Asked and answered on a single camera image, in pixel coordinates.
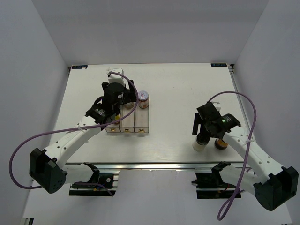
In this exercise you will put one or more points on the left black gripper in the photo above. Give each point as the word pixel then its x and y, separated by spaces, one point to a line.
pixel 130 96

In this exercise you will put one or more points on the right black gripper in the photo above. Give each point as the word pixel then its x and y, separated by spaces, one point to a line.
pixel 198 121

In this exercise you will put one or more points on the white lid sauce jar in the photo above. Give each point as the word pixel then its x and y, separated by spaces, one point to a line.
pixel 143 99

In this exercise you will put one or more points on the black grinder white bottle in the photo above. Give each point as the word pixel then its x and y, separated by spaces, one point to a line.
pixel 200 144

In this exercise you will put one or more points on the black lid spice jar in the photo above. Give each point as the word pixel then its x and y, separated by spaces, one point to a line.
pixel 129 106

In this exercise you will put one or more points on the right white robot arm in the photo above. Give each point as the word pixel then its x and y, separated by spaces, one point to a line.
pixel 271 183

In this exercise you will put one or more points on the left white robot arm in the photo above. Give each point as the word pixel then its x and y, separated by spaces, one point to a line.
pixel 48 166

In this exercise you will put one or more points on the right clear organizer bin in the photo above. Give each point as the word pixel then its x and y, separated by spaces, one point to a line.
pixel 141 124

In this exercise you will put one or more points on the clear organizer bin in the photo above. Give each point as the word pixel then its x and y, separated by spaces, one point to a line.
pixel 113 128
pixel 127 124
pixel 141 124

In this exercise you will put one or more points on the red lid brown jar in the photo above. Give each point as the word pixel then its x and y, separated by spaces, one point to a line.
pixel 220 144

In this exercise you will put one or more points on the middle clear organizer bin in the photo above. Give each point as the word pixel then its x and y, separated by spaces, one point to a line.
pixel 127 124

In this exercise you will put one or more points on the left clear organizer bin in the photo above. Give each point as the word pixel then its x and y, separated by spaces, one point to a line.
pixel 113 128

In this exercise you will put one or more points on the right blue table label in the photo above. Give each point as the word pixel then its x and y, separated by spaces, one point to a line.
pixel 218 65

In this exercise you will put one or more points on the blue table label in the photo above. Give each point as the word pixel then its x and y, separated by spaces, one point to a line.
pixel 218 65
pixel 79 67

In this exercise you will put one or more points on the left blue table label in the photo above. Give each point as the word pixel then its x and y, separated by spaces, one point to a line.
pixel 79 67

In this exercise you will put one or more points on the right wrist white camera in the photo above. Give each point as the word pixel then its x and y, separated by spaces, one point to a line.
pixel 217 105

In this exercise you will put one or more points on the wrist white camera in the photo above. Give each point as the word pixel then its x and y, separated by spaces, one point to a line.
pixel 217 105
pixel 113 78

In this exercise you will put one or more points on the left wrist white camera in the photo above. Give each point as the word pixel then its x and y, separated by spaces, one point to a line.
pixel 113 78

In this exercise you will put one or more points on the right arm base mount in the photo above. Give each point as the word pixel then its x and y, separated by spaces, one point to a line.
pixel 209 185

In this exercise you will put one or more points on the aluminium table front rail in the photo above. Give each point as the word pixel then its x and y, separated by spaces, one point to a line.
pixel 150 166

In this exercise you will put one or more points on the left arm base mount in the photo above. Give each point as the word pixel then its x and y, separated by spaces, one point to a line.
pixel 98 181

